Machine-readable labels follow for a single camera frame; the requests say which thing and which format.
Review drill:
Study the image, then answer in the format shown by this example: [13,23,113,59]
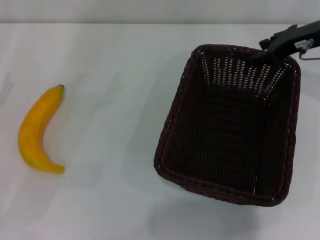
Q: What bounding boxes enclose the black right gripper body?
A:
[268,20,320,61]

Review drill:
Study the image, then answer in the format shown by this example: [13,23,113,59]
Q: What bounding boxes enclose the dark brown woven basket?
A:
[152,44,302,207]

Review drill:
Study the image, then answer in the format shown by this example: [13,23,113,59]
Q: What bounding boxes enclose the yellow banana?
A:
[18,84,66,175]

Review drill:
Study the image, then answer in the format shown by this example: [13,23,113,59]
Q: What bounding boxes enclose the thin right gripper cable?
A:
[297,38,320,61]

